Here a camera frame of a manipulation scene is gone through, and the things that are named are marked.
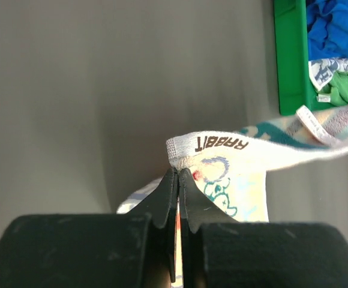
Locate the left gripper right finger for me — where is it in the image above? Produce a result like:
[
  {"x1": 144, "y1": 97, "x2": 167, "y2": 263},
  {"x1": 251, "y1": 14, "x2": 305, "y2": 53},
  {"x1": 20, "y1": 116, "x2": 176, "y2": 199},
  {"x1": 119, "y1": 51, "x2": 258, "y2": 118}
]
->
[{"x1": 179, "y1": 169, "x2": 348, "y2": 287}]

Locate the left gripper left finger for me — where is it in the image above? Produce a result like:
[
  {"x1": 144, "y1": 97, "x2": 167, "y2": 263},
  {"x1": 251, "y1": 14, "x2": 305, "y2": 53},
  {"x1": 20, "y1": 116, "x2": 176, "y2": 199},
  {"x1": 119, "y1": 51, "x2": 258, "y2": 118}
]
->
[{"x1": 0, "y1": 169, "x2": 178, "y2": 287}]

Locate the colourful rabbit print towel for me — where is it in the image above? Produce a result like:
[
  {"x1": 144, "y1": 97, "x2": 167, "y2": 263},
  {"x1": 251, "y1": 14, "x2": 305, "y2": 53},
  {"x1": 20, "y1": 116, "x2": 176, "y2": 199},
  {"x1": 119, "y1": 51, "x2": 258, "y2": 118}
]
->
[{"x1": 118, "y1": 106, "x2": 348, "y2": 287}]

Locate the white blue patterned towel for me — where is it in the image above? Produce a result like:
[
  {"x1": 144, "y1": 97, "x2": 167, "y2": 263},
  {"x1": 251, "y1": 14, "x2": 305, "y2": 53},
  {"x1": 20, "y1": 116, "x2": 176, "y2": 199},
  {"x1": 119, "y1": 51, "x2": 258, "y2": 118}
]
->
[{"x1": 308, "y1": 57, "x2": 348, "y2": 91}]

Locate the green plastic tray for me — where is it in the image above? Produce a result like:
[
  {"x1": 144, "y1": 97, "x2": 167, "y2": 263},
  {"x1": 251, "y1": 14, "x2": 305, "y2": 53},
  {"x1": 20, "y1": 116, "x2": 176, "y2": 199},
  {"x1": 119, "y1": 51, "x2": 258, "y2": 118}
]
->
[{"x1": 273, "y1": 0, "x2": 333, "y2": 116}]

